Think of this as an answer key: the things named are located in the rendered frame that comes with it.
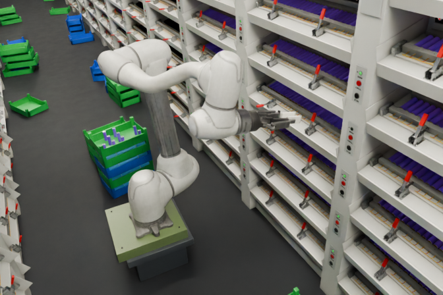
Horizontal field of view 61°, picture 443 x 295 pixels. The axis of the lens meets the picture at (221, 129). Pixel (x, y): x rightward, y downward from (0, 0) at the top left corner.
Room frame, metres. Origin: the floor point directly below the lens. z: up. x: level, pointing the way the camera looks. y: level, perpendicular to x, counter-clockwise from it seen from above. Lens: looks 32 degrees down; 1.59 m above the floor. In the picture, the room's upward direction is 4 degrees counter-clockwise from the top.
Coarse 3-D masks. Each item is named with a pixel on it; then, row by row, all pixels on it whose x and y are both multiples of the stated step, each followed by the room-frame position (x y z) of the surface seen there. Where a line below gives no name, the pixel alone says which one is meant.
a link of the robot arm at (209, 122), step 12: (204, 108) 1.06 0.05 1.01; (216, 108) 1.03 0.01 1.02; (192, 120) 1.03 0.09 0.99; (204, 120) 1.02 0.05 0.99; (216, 120) 1.02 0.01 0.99; (228, 120) 1.03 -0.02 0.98; (192, 132) 1.02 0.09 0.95; (204, 132) 1.00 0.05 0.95; (216, 132) 1.01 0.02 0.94; (228, 132) 1.03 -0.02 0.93
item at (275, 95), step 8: (264, 88) 1.61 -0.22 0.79; (272, 96) 1.56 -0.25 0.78; (280, 96) 1.51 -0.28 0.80; (280, 104) 1.48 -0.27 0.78; (288, 104) 1.45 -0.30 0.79; (296, 104) 1.43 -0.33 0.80; (296, 112) 1.39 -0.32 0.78; (304, 112) 1.36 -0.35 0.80; (320, 120) 1.29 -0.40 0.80; (328, 128) 1.23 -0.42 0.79; (336, 128) 1.21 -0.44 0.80
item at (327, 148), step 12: (252, 84) 1.64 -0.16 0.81; (264, 84) 1.65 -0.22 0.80; (252, 96) 1.61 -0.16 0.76; (264, 96) 1.59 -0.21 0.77; (264, 108) 1.50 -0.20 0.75; (276, 108) 1.47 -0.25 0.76; (288, 108) 1.45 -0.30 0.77; (300, 132) 1.28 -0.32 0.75; (324, 132) 1.24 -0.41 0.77; (312, 144) 1.21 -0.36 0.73; (324, 144) 1.17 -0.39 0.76; (336, 144) 1.16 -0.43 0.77; (324, 156) 1.16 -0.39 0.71; (336, 156) 1.10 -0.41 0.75
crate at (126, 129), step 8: (120, 128) 2.07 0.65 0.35; (128, 128) 2.10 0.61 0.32; (136, 128) 2.09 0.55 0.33; (144, 128) 1.96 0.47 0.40; (88, 136) 1.95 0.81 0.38; (96, 136) 1.98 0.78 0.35; (112, 136) 2.02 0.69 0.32; (128, 136) 2.01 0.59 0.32; (136, 136) 1.92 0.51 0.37; (144, 136) 1.95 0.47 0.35; (96, 144) 1.94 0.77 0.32; (112, 144) 1.93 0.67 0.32; (120, 144) 1.86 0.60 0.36; (128, 144) 1.89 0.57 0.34; (104, 152) 1.80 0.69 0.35; (112, 152) 1.83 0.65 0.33
